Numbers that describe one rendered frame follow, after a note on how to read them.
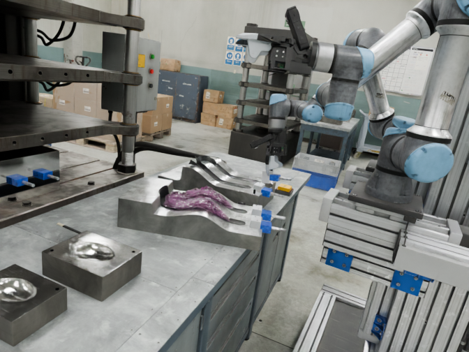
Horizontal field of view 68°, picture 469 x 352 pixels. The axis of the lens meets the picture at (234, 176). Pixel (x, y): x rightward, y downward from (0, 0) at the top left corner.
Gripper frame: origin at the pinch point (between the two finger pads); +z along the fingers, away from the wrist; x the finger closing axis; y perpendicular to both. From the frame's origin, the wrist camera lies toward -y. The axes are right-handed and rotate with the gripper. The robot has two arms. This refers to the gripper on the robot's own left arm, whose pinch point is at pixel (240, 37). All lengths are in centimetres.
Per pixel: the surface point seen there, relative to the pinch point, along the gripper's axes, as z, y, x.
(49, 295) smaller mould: 33, 64, -27
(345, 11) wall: -195, -222, 648
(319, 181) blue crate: -125, 88, 355
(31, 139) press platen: 74, 39, 36
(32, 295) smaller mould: 38, 65, -26
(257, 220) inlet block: -14, 55, 21
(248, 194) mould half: -11, 52, 46
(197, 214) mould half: 7, 54, 16
